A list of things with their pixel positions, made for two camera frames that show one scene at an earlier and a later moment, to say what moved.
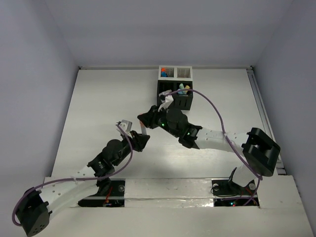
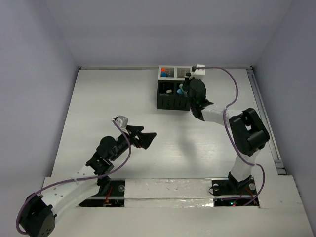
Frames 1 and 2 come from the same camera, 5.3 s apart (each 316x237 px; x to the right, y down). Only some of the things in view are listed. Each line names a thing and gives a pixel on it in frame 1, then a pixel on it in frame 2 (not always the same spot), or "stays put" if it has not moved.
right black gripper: [149, 118] -> [187, 81]
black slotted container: [181, 101] stays put
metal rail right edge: [281, 168] stays put
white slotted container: [167, 72] stays put
